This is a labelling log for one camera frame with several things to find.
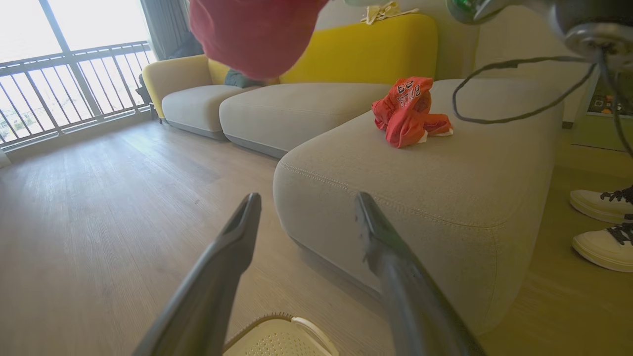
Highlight red shirt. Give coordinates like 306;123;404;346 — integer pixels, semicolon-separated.
189;0;329;81

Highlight white laundry basket brown rim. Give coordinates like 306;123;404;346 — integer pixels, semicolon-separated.
222;312;341;356

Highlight dark green cushion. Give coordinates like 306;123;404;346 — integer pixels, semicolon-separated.
224;68;268;89

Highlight white sneaker black laces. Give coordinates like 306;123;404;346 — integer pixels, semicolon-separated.
572;222;633;273
570;185;633;224

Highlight red jersey number 23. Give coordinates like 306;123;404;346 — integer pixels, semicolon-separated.
372;76;454;149

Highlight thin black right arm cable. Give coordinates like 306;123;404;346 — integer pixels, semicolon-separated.
452;47;633;159

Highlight yellow sofa backrest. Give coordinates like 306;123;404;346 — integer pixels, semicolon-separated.
208;13;439;86

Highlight large window frame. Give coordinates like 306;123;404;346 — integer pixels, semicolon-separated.
0;0;154;149

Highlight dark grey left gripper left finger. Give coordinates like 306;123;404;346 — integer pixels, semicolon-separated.
133;192;263;356

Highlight metal balcony railing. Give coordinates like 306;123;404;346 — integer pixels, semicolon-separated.
0;41;156;149

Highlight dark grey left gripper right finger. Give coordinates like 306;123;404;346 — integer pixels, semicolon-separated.
354;191;488;356

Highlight colourful toy box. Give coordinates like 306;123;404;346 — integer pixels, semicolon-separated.
588;87;633;118

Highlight pale yellow cloth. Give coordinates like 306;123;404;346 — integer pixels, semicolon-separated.
360;1;420;25

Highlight dark grey curtain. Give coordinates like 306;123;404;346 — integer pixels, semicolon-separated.
140;0;204;61

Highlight grey fabric sofa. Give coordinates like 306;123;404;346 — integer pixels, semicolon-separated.
141;5;594;337

